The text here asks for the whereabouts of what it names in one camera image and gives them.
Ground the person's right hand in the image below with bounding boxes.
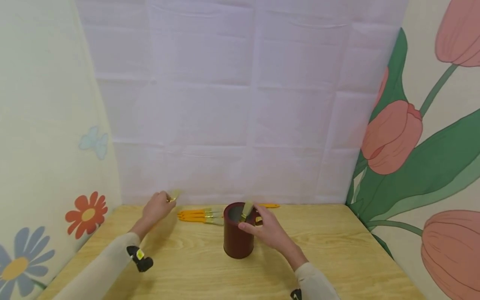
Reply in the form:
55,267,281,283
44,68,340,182
238,204,293,253

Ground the person's left hand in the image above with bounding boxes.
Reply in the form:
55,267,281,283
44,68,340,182
142,191,177,228

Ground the person's right forearm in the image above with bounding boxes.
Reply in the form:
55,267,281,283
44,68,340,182
279,243,340,300

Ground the person's left forearm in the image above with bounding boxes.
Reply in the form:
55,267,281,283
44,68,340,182
52,216,158,300

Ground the dark red cylindrical cup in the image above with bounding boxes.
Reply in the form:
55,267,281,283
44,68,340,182
223,202,260,260

